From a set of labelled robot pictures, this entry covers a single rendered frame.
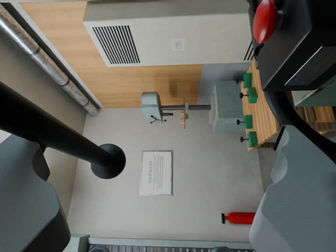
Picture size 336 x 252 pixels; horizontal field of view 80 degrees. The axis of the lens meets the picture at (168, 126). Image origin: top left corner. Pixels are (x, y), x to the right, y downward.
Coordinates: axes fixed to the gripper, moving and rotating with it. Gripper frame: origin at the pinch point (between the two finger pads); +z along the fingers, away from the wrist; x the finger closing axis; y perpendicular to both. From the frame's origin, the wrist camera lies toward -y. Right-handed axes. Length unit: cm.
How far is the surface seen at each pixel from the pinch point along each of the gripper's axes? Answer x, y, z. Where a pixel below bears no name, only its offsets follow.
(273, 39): 8.8, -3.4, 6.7
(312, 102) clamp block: 15.4, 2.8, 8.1
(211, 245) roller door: 63, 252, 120
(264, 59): 9.0, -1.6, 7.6
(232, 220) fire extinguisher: 89, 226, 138
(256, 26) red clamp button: 7.1, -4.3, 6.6
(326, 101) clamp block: 16.7, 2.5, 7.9
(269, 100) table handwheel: 16.3, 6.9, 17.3
